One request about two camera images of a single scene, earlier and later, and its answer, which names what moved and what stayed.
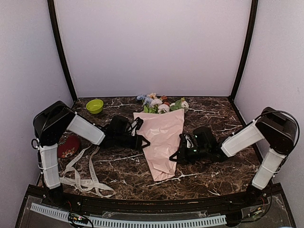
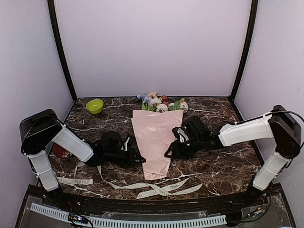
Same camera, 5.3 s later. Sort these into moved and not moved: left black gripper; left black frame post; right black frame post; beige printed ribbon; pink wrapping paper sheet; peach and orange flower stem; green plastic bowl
Moved: left black gripper; beige printed ribbon
Not moved: pink wrapping paper sheet; green plastic bowl; left black frame post; peach and orange flower stem; right black frame post
